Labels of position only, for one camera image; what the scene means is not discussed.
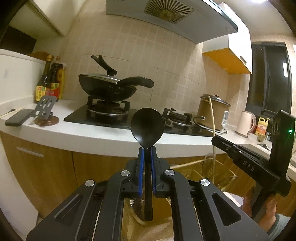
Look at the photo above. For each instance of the black gas stove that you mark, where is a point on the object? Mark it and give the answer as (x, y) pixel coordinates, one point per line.
(120, 115)

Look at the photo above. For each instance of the person's right forearm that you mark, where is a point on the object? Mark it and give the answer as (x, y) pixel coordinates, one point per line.
(281, 226)

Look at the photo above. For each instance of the white and yellow wall cabinet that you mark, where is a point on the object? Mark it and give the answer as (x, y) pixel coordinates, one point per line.
(235, 41)

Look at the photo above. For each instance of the black smartphone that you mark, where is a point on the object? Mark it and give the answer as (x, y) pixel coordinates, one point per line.
(17, 117)

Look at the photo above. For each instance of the dark sauce bottle red label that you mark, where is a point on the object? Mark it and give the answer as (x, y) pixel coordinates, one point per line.
(55, 81)

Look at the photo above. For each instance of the black plastic spoon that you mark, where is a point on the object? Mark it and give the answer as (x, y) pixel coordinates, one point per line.
(146, 127)

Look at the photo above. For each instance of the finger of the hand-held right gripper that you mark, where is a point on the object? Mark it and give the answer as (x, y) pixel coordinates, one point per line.
(224, 144)

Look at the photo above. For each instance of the white electric kettle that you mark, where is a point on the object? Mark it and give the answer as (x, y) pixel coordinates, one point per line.
(245, 124)

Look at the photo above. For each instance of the brown rice cooker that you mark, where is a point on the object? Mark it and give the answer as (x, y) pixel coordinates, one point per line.
(208, 111)

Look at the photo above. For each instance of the person's right hand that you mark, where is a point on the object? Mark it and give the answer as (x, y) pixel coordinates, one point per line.
(268, 210)

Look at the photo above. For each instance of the wooden base cabinets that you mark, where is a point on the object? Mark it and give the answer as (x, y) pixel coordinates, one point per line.
(57, 166)

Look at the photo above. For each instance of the yellow slotted utensil basket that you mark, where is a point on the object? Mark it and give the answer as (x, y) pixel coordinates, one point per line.
(222, 178)

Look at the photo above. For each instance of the grey phone stand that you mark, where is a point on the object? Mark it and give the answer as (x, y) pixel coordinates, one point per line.
(46, 109)

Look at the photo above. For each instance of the grey range hood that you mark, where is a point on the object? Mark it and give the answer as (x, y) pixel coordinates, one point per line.
(168, 16)

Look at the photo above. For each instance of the dark window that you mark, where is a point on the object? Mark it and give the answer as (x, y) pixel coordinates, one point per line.
(268, 78)

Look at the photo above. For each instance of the yellow plastic bottle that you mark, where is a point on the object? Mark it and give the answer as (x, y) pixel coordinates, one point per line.
(63, 83)

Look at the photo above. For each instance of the dark soy sauce bottle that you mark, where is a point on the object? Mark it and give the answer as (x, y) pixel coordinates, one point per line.
(42, 88)

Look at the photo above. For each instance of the black wok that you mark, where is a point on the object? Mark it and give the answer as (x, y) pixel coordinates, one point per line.
(104, 89)

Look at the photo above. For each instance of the wooden chopstick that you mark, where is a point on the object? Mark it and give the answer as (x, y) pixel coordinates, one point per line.
(211, 115)
(11, 112)

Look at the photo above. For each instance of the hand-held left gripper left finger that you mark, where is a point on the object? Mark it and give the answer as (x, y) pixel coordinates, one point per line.
(141, 171)

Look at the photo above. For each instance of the yellow cooking oil jug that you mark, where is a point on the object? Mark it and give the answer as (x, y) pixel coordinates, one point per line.
(262, 127)

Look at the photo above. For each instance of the brown box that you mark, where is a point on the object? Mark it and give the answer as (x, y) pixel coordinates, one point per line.
(37, 56)

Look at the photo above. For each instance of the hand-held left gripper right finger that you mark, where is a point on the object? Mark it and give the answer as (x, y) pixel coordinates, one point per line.
(153, 171)

